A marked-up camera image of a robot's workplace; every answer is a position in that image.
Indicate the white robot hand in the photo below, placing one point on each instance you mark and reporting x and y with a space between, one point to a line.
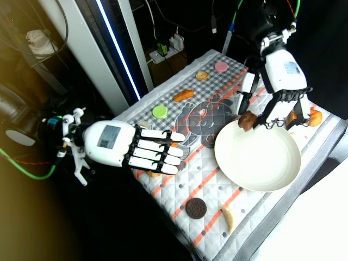
108 144
282 73

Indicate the brown fried food piece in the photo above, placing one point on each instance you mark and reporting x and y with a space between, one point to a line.
247 121

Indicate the white round plate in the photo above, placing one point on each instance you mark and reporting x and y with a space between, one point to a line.
257 157

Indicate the brown fried toy dumpling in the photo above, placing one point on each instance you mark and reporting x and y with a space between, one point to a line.
292 115

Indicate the orange toy chicken drumstick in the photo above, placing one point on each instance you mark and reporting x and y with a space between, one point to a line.
316 117

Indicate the green round toy disc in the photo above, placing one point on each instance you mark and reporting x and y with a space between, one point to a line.
160 111

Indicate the pink round toy disc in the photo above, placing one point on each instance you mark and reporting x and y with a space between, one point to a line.
220 66

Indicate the yellow swirl toy pastry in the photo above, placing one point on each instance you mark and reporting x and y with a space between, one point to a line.
202 75

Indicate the orange toy fried roll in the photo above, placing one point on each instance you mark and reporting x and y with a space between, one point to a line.
184 95

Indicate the grey quilt with bear print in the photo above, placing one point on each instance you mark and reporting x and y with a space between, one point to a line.
190 190

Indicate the brown cardboard box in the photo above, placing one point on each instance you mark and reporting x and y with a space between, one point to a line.
168 71

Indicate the white power strip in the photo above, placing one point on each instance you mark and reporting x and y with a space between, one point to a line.
159 56

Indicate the chocolate sandwich cookie toy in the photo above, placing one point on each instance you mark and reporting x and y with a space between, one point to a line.
196 208

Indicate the green plug adapter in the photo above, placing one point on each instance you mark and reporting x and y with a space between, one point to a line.
161 49

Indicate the white charger plug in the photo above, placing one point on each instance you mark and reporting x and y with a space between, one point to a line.
176 41

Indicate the white crumpled object on shelf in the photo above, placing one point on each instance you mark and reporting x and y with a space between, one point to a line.
40 40

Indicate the white toy dumpling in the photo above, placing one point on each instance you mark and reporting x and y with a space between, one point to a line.
229 217

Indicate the white post with blue light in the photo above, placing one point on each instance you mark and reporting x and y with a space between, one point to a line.
81 54

